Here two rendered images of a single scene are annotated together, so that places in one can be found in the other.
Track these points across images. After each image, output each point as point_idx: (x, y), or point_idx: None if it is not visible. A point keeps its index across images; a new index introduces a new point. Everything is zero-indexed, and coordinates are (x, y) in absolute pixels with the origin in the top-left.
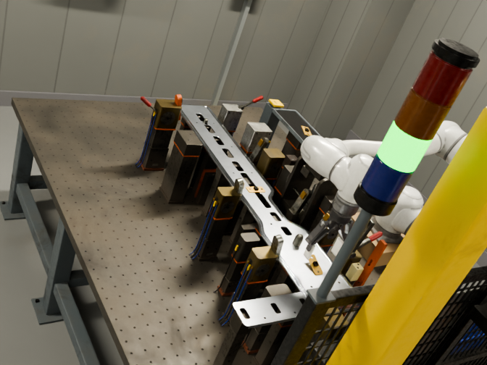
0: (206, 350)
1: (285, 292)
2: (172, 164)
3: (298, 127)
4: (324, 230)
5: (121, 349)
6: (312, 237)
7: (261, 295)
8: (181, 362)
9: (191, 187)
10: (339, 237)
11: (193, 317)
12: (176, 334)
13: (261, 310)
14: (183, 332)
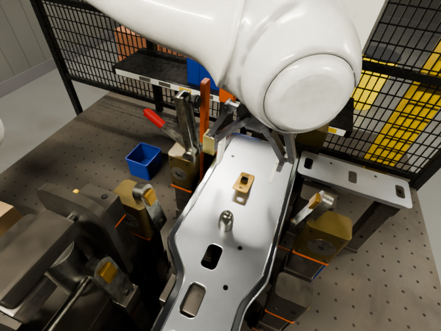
0: (347, 270)
1: (312, 190)
2: None
3: None
4: (274, 133)
5: None
6: (294, 146)
7: (224, 287)
8: (384, 276)
9: None
10: (220, 141)
11: (342, 317)
12: (375, 310)
13: (375, 184)
14: (365, 305)
